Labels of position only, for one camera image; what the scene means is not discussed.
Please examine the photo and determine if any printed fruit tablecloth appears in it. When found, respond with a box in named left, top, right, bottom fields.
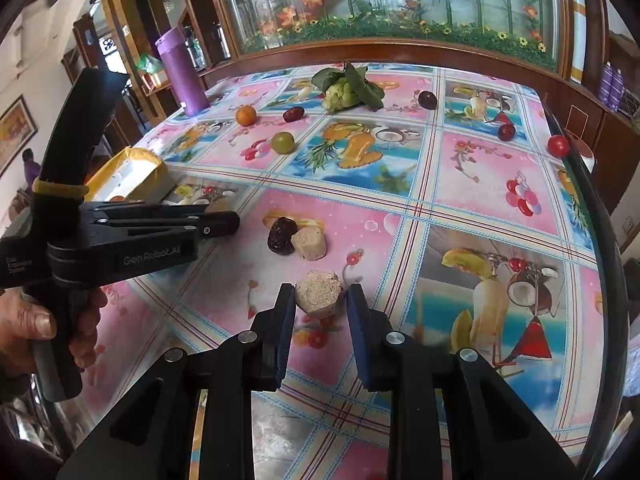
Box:
left=50, top=62, right=623, bottom=480

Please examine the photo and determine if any dark wrinkled date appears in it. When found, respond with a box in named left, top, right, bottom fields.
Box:
left=267, top=216, right=299, bottom=256

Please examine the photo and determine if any green plastic bag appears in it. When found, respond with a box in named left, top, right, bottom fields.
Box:
left=136, top=52, right=164, bottom=74

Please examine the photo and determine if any person's left hand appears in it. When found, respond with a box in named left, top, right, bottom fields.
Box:
left=0, top=285, right=109, bottom=381

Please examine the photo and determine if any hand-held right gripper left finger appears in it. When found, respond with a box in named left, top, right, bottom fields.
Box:
left=57, top=282, right=297, bottom=480

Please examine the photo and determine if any green leafy vegetable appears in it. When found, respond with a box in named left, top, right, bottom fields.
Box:
left=311, top=61, right=386, bottom=111

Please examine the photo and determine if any framed wall picture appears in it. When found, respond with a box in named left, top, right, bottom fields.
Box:
left=0, top=95, right=39, bottom=177

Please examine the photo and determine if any small beige chunk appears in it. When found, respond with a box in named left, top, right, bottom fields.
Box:
left=291, top=226, right=327, bottom=261
left=295, top=270, right=345, bottom=318

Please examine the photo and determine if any low wooden sideboard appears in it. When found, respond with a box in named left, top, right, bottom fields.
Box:
left=550, top=72, right=640, bottom=196

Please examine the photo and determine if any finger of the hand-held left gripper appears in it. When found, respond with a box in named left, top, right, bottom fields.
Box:
left=97, top=202, right=221, bottom=222
left=125, top=211, right=241, bottom=252

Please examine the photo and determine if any yellow and white box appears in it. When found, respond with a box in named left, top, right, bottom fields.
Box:
left=84, top=146, right=177, bottom=206

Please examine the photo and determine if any wooden shelf unit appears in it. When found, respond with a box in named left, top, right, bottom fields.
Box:
left=92, top=0, right=221, bottom=116

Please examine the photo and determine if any purple thermos bottle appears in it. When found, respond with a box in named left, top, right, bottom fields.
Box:
left=155, top=27, right=211, bottom=117

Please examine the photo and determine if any wooden cabinet with painted glass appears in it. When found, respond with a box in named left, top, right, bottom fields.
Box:
left=200, top=0, right=576, bottom=81

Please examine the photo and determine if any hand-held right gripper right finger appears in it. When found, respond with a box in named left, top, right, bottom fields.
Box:
left=345, top=282, right=583, bottom=480

